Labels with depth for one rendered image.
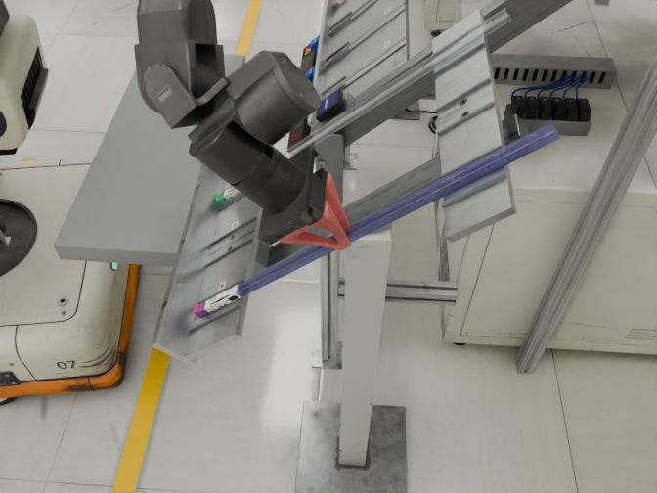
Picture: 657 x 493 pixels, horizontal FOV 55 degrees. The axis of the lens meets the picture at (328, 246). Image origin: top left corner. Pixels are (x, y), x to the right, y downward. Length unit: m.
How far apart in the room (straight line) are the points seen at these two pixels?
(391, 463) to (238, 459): 0.36
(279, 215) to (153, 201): 0.60
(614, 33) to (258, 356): 1.17
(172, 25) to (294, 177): 0.18
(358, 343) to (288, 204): 0.46
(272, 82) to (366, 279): 0.41
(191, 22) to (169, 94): 0.07
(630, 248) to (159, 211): 0.93
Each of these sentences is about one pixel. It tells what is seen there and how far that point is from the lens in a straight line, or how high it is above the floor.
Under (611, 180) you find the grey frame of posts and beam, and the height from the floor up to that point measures 0.68.
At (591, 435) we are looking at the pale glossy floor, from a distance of 1.69.
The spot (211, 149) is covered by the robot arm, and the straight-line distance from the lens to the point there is 0.60.
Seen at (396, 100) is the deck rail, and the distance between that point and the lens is 1.07.
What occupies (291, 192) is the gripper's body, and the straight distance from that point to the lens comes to 0.63.
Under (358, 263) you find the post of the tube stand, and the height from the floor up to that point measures 0.76.
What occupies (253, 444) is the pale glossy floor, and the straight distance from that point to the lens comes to 1.57.
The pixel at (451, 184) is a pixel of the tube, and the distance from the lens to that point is 0.64.
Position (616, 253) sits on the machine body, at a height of 0.44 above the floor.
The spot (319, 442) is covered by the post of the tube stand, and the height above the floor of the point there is 0.01.
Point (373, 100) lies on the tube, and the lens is 0.84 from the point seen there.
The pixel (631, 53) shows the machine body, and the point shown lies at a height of 0.62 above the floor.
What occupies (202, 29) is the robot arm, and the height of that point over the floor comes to 1.12.
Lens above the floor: 1.44
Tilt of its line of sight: 50 degrees down
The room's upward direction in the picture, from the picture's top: straight up
